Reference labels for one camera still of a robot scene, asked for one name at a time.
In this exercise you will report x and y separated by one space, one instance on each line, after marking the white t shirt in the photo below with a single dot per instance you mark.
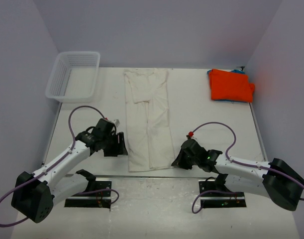
147 120

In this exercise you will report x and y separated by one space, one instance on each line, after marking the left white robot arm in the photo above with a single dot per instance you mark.
43 189

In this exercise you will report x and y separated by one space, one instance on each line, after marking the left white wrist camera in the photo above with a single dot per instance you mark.
116 122

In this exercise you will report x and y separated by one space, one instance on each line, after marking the folded orange t shirt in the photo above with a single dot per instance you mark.
227 86

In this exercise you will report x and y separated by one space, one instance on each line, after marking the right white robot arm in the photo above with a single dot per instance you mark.
275 180

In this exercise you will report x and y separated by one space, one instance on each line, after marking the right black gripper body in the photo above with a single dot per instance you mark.
185 162

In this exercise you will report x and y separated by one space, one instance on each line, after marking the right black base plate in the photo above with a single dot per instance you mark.
214 197

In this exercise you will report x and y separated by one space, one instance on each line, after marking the folded blue t shirt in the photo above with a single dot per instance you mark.
237 71

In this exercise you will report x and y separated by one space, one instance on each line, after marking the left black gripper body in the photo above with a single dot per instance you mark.
111 146

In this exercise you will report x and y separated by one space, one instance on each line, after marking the white plastic basket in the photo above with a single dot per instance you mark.
73 77

